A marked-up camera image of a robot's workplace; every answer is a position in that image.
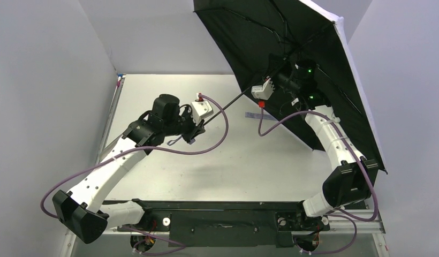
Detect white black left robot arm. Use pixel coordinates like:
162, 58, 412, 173
52, 94, 213, 244

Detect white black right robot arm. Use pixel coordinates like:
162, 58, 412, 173
271, 59, 379, 222

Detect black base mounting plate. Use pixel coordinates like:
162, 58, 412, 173
131, 200, 330, 248

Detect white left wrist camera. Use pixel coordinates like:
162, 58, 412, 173
190, 100, 214, 125

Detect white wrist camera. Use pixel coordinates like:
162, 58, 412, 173
190, 100, 214, 125
251, 77, 275, 100

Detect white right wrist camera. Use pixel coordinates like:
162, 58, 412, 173
251, 77, 275, 100

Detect aluminium table edge rail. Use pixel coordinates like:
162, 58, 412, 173
95, 75, 126, 164

